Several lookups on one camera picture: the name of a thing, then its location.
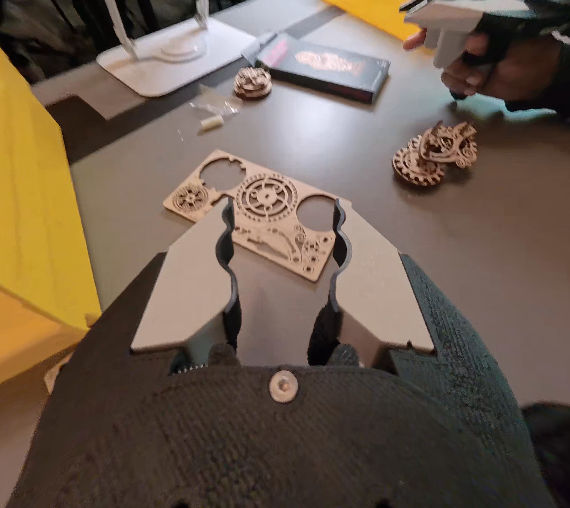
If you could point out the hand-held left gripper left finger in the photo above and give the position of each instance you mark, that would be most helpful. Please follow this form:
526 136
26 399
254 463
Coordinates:
187 294

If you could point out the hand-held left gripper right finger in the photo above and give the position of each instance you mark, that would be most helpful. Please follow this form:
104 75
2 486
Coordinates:
378 294

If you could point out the wooden puzzle sheet with gears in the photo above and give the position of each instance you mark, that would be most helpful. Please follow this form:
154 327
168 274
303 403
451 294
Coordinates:
242 230

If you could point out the wooden gear clock assembly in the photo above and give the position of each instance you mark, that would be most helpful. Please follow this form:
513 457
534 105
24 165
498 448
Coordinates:
418 165

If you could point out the grey desk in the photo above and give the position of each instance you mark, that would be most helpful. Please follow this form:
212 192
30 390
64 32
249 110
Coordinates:
445 272

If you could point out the black puzzle box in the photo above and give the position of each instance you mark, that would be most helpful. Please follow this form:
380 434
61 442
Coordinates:
334 72

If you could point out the small white wax stick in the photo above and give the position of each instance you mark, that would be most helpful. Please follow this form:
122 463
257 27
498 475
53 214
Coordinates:
211 123

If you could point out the clear plastic bag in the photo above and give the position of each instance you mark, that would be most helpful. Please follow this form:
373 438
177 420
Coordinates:
218 105

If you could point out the round wooden gear base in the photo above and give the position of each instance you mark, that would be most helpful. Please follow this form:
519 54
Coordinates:
253 83

